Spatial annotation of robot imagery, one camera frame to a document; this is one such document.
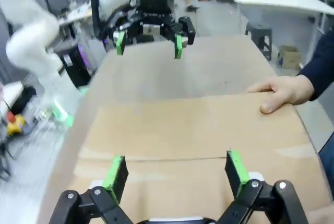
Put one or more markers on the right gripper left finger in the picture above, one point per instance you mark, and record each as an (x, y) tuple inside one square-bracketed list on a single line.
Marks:
[(114, 179)]

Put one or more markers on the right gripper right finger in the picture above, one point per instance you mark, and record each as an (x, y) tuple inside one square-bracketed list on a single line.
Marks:
[(237, 171)]

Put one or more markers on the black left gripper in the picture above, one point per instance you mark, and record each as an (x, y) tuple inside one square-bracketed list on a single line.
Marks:
[(154, 12)]

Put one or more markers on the brown cardboard box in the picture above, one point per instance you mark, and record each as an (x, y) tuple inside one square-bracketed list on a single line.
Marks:
[(182, 135)]

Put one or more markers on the person's right forearm navy sleeve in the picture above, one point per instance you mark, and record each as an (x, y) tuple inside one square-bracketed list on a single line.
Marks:
[(321, 70)]

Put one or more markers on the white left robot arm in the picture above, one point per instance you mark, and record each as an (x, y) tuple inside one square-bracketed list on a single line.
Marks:
[(34, 44)]

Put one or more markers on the yellow emergency stop box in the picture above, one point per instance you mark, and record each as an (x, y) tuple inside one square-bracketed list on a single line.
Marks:
[(16, 124)]

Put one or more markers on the small cardboard box on floor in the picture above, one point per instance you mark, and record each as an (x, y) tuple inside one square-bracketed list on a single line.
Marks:
[(289, 57)]

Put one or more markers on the person's right hand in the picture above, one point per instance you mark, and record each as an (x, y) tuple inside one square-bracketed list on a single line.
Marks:
[(287, 91)]

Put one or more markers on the black computer tower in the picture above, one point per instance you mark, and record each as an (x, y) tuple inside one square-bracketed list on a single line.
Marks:
[(74, 64)]

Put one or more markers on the person in dark navy top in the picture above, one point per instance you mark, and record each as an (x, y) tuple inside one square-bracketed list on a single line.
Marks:
[(328, 156)]

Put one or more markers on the black plastic stool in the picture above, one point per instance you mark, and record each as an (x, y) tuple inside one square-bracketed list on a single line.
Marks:
[(259, 38)]

